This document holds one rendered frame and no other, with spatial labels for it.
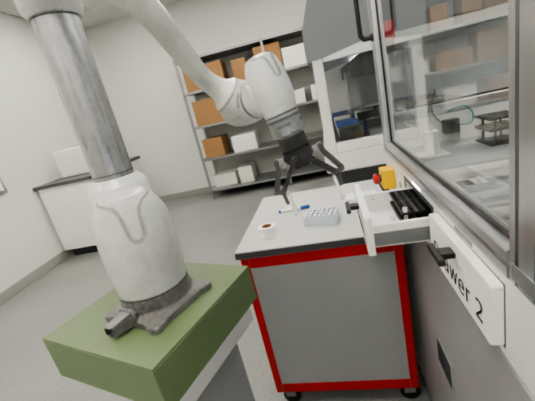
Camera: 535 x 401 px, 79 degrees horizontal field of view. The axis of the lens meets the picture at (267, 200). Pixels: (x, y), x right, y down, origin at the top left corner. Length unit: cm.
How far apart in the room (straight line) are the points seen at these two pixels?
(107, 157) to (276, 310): 80
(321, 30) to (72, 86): 116
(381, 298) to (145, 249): 85
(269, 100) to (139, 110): 491
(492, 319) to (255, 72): 67
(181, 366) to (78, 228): 372
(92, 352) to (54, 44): 65
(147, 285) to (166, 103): 487
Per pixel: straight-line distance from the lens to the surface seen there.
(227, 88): 94
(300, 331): 135
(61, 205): 434
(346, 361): 144
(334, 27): 172
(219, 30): 527
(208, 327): 75
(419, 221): 87
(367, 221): 83
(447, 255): 69
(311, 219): 124
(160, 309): 75
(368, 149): 175
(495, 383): 74
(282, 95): 83
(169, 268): 73
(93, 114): 89
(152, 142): 566
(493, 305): 59
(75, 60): 90
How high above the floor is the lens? 125
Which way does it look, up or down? 17 degrees down
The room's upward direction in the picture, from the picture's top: 13 degrees counter-clockwise
